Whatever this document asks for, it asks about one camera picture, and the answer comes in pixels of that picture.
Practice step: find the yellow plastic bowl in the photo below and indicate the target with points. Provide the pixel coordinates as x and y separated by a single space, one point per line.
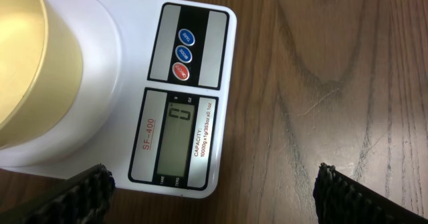
41 69

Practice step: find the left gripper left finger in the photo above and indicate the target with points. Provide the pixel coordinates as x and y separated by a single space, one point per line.
83 198

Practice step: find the white digital kitchen scale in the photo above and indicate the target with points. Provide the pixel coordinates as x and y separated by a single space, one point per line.
153 97

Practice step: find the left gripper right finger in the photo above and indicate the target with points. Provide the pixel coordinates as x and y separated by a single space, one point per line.
339 199

